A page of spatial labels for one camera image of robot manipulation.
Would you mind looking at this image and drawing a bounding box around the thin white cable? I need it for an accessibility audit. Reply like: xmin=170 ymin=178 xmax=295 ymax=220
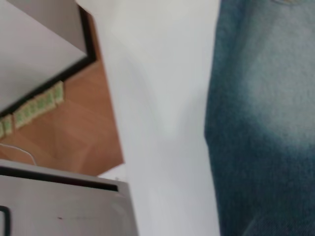
xmin=0 ymin=143 xmax=37 ymax=166

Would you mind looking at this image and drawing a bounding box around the grey robot base panel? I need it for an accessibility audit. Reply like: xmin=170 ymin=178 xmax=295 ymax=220
xmin=0 ymin=158 xmax=140 ymax=236

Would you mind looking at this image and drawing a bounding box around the blue denim shorts basketball print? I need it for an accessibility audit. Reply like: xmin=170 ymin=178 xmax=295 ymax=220
xmin=204 ymin=0 xmax=315 ymax=236

